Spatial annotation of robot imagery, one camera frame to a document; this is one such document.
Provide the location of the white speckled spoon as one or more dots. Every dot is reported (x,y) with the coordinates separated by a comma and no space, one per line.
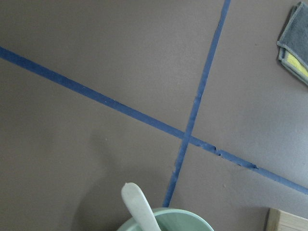
(138,206)

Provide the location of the mint green bowl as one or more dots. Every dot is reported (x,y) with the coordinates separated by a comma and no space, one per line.
(170,219)

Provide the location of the yellow sponge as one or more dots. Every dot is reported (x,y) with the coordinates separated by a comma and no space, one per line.
(295,65)

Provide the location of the grey folded cloth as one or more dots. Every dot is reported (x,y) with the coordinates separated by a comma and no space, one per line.
(294,39)

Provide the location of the wooden cutting board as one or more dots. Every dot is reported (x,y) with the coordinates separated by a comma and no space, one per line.
(279,220)

